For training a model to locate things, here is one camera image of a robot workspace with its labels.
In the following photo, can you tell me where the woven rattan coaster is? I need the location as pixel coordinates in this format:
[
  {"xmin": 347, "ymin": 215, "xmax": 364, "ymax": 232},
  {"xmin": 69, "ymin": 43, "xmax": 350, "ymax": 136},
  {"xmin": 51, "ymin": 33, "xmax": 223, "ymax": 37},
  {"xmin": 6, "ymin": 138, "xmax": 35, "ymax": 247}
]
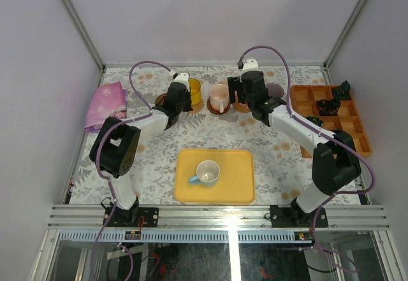
[
  {"xmin": 232, "ymin": 103, "xmax": 250, "ymax": 113},
  {"xmin": 189, "ymin": 99, "xmax": 204, "ymax": 113}
]

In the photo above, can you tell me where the brown wooden coaster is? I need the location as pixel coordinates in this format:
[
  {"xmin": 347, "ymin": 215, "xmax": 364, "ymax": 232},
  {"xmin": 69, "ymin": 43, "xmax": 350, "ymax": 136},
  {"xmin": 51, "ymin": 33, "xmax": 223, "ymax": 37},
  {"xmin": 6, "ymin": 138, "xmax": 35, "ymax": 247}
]
[
  {"xmin": 155, "ymin": 93, "xmax": 167, "ymax": 106},
  {"xmin": 207, "ymin": 98, "xmax": 231, "ymax": 115}
]

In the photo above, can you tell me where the pink mug front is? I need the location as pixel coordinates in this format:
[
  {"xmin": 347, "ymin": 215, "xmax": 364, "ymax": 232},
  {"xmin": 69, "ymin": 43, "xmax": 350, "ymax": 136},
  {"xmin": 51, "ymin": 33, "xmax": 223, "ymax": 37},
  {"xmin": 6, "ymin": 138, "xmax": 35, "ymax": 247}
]
[{"xmin": 210, "ymin": 84, "xmax": 230, "ymax": 113}]

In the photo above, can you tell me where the purple mug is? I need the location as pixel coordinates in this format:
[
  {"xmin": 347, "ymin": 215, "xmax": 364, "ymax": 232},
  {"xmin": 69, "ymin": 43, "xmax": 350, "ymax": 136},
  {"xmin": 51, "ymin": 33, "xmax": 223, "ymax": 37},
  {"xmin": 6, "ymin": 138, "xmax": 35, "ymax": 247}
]
[{"xmin": 265, "ymin": 83, "xmax": 284, "ymax": 98}]

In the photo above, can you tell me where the yellow glass mug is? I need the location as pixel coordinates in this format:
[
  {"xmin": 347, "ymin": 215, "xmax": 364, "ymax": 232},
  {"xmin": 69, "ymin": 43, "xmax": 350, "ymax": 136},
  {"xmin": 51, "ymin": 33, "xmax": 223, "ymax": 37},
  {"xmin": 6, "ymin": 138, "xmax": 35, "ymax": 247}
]
[{"xmin": 189, "ymin": 78, "xmax": 201, "ymax": 106}]

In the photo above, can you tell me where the light blue mug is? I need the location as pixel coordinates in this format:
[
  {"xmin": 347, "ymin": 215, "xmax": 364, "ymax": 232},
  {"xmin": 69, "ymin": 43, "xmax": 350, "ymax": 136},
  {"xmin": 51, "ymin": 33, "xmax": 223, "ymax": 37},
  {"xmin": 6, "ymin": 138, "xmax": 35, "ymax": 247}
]
[{"xmin": 189, "ymin": 160, "xmax": 221, "ymax": 187}]

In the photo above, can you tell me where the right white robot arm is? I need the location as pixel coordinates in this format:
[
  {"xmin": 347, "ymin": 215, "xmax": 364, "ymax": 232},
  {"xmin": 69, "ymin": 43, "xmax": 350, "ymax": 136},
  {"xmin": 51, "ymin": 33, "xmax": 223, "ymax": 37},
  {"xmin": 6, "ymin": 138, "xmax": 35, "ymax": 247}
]
[{"xmin": 228, "ymin": 58, "xmax": 361, "ymax": 227}]

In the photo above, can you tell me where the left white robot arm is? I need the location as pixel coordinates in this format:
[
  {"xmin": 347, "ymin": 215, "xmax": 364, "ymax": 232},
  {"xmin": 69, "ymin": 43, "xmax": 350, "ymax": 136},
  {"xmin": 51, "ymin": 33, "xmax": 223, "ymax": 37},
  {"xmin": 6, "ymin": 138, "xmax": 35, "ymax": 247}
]
[{"xmin": 89, "ymin": 73, "xmax": 192, "ymax": 227}]

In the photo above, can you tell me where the orange wooden compartment box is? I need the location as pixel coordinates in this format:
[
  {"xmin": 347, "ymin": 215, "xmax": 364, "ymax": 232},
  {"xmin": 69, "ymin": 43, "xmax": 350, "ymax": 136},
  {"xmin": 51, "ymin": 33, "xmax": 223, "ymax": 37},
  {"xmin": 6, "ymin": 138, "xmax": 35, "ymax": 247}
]
[{"xmin": 291, "ymin": 85, "xmax": 372, "ymax": 157}]

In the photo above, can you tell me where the pink star cloth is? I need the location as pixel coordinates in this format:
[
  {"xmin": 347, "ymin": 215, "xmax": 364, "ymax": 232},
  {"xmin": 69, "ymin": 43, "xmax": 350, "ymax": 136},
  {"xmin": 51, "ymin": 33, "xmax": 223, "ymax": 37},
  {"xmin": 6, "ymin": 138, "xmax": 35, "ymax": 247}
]
[{"xmin": 84, "ymin": 82, "xmax": 127, "ymax": 132}]

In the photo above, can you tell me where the dark rolled item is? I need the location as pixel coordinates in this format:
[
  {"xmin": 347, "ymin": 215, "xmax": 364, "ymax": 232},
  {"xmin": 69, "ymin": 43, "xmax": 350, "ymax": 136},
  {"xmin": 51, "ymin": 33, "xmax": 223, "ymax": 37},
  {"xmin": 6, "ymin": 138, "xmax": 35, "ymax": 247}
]
[
  {"xmin": 331, "ymin": 80, "xmax": 351, "ymax": 101},
  {"xmin": 306, "ymin": 116, "xmax": 324, "ymax": 128},
  {"xmin": 316, "ymin": 99, "xmax": 341, "ymax": 116}
]

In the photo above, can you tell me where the dark rolled item far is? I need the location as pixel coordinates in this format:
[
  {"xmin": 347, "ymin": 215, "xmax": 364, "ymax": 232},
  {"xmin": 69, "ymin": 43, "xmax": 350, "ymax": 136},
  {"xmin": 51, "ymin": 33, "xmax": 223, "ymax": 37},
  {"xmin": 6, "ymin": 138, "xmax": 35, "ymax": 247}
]
[{"xmin": 331, "ymin": 80, "xmax": 351, "ymax": 101}]

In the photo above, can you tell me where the yellow plastic tray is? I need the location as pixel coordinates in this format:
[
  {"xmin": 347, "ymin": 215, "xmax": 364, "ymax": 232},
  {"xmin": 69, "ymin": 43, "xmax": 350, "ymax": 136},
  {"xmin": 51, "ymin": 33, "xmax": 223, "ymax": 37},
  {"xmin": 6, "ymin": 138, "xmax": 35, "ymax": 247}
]
[{"xmin": 174, "ymin": 148, "xmax": 256, "ymax": 205}]

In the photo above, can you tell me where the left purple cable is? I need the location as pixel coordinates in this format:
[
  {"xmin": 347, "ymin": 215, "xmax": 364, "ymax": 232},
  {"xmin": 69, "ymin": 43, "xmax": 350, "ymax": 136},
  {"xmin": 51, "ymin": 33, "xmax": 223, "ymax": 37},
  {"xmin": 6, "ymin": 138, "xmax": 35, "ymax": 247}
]
[{"xmin": 91, "ymin": 60, "xmax": 175, "ymax": 281}]

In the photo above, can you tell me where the purple cable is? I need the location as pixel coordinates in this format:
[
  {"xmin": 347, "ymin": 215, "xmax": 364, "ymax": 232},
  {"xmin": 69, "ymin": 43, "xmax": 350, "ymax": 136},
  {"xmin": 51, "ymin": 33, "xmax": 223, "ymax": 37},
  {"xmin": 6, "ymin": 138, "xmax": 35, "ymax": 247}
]
[
  {"xmin": 91, "ymin": 60, "xmax": 175, "ymax": 281},
  {"xmin": 237, "ymin": 45, "xmax": 377, "ymax": 275}
]

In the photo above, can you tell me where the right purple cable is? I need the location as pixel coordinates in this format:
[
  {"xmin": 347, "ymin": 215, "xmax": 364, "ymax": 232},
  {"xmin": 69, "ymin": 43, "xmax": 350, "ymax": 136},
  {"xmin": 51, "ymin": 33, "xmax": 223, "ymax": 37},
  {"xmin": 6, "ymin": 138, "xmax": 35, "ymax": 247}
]
[{"xmin": 237, "ymin": 45, "xmax": 377, "ymax": 275}]

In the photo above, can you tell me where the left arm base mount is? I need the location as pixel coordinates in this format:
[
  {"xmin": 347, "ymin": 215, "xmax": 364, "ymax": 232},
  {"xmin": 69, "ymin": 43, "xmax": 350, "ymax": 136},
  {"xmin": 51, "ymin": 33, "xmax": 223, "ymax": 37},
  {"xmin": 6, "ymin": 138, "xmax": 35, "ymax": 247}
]
[{"xmin": 100, "ymin": 197, "xmax": 159, "ymax": 228}]

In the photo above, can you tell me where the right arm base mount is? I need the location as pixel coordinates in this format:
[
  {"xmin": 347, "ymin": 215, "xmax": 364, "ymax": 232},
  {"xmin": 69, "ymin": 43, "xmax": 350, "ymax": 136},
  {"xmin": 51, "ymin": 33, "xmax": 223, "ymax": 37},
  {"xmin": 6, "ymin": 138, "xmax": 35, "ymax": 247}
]
[{"xmin": 263, "ymin": 191, "xmax": 330, "ymax": 229}]

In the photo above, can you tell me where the aluminium front rail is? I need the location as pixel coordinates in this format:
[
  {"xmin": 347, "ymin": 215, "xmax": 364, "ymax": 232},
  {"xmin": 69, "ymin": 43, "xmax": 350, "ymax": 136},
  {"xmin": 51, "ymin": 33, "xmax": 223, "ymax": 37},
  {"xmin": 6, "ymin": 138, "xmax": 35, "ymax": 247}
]
[{"xmin": 47, "ymin": 204, "xmax": 391, "ymax": 243}]

